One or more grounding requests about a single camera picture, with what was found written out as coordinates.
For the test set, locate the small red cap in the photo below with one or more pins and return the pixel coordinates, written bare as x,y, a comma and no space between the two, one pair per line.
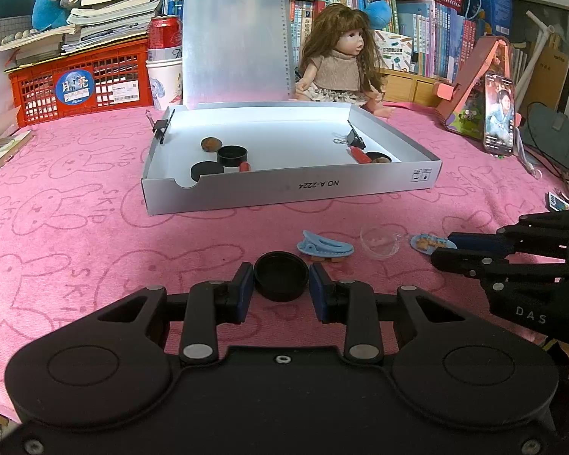
244,167

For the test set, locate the hollow black round cap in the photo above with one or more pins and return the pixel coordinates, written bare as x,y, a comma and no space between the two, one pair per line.
231,155
282,275
378,155

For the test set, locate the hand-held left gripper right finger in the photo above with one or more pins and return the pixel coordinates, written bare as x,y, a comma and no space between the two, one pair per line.
318,294

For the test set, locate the black binder clip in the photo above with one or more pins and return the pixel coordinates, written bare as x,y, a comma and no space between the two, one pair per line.
355,140
160,127

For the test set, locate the translucent plastic clipboard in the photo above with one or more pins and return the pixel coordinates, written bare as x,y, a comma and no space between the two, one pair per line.
237,38

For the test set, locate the blue and white plush toy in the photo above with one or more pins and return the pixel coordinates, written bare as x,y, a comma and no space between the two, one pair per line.
42,12

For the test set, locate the small printed card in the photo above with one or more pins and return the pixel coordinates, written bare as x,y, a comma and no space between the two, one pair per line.
557,200

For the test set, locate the pink phone stand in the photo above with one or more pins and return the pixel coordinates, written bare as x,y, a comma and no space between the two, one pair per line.
464,90

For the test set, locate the brown round stone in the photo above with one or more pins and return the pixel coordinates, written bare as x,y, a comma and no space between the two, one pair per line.
211,143

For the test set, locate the light blue hair clip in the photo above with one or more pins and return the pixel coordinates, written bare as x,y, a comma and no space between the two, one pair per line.
325,245

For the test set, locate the stack of lying books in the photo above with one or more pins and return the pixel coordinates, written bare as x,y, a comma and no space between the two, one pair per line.
109,9

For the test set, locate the illustrated white box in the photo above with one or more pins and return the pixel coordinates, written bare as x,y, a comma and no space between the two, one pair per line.
392,50

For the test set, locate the grey cardboard box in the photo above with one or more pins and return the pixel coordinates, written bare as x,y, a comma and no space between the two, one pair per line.
265,192

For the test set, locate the wooden box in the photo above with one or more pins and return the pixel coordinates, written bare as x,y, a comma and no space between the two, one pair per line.
412,89

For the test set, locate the brown cardboard panel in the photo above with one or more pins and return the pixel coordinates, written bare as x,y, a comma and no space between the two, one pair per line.
552,71

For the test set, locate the red stick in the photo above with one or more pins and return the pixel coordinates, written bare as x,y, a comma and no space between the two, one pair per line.
360,154

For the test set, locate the red plastic crate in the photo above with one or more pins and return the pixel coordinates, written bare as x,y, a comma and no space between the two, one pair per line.
114,71

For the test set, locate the row of upright books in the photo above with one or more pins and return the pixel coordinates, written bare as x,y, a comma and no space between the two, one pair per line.
436,33

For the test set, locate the open book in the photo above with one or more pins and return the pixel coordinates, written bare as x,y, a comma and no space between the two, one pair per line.
2,154

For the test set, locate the white plastic pipe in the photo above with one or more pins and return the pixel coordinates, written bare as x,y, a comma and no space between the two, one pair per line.
540,47

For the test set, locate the smartphone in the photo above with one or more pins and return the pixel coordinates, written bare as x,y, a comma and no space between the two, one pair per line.
499,113

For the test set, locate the red soda can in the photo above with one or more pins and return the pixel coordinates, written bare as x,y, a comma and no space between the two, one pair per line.
165,35

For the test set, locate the solid black round lid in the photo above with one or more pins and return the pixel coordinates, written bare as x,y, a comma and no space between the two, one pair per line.
206,170

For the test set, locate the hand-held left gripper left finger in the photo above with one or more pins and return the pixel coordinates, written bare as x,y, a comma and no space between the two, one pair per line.
244,294

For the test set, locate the pink rabbit print blanket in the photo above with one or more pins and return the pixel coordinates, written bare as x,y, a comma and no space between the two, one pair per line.
76,208

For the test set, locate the white paper cup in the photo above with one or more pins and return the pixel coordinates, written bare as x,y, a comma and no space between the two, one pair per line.
163,83

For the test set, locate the dark bag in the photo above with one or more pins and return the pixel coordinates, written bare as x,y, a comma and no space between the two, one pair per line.
557,132

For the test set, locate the clear plastic cup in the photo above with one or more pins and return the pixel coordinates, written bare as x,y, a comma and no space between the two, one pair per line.
379,241

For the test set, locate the blue bear charm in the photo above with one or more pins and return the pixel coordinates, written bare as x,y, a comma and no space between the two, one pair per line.
429,242

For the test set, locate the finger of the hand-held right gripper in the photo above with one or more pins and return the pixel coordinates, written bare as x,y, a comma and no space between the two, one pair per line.
479,242
460,263

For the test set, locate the blue cardboard box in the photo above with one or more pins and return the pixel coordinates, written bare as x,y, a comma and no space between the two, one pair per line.
491,4

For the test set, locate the brown-haired doll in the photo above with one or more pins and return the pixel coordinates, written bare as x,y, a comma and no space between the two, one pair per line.
336,71

